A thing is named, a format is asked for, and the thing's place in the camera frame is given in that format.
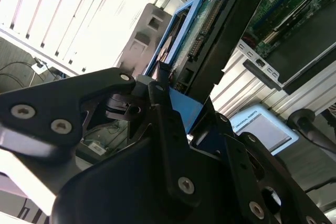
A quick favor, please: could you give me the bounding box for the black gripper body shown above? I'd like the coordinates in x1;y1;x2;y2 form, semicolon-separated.
51;134;246;224

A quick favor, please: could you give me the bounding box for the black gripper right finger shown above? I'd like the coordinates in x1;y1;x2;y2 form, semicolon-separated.
208;97;336;224

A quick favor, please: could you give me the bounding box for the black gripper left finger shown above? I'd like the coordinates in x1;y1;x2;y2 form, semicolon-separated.
0;62;204;208

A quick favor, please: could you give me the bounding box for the hard disk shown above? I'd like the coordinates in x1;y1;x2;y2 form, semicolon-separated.
144;0;272;133

